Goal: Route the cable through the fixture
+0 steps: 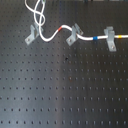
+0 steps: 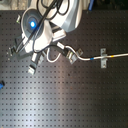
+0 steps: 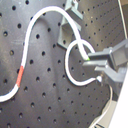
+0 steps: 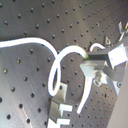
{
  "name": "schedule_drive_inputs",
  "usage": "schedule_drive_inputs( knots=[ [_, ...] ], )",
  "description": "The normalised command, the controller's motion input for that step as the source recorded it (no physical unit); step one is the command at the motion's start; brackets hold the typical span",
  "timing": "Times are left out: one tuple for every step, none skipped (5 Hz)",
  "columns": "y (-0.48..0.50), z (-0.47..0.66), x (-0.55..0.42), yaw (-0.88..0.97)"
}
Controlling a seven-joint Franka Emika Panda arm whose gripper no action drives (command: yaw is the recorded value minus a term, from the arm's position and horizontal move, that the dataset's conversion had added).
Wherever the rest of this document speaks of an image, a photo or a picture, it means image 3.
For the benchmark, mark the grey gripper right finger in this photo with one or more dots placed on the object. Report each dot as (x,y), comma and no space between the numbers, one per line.
(109,76)

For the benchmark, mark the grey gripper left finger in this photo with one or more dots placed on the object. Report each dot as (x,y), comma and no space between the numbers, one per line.
(100,58)

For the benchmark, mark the black perforated pegboard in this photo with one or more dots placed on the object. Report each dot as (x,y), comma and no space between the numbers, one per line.
(46,98)

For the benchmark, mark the grey cable routing clip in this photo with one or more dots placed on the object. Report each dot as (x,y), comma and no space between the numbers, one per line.
(71,16)

